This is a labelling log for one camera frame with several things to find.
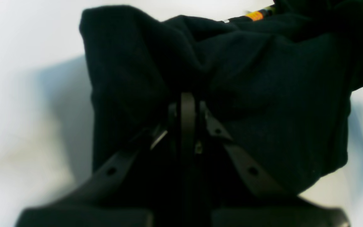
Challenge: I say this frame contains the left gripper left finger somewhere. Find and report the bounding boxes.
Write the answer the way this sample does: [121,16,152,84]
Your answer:
[16,92,189,227]

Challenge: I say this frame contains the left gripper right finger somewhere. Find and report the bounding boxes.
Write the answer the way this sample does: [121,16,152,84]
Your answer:
[188,93,350,227]

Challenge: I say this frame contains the black T-shirt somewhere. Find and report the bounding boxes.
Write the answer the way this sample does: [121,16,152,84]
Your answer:
[79,0,363,193]

